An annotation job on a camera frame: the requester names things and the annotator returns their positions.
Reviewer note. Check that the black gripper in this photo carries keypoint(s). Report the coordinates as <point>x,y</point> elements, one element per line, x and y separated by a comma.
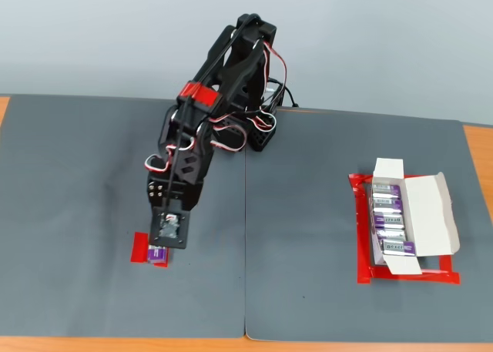
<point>155,190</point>

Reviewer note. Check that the purple silver Bexel battery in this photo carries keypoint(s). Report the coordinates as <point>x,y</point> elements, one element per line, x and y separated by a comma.
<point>388,204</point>
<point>158,254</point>
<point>396,247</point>
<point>389,220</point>
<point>391,234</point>
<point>387,190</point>

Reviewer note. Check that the grey foam mat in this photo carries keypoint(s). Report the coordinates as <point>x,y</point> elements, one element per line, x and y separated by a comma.
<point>77,198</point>
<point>316,252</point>

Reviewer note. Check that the red tape patch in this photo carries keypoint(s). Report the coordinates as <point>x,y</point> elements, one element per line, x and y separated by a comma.
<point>138,248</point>

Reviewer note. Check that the red tape frame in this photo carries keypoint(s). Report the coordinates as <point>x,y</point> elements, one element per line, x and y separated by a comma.
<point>364,244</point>

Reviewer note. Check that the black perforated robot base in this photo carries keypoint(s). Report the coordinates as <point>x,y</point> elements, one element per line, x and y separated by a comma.
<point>262,140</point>

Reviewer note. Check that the black square wrist camera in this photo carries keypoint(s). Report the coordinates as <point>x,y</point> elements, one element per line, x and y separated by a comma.
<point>169,228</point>

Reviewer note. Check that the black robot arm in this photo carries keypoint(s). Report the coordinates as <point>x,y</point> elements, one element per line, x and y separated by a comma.
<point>239,71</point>

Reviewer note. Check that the white cardboard box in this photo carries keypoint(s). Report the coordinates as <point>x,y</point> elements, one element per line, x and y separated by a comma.
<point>425,217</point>

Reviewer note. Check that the red tape band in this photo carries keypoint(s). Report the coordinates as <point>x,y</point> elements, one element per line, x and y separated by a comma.
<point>200,94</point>

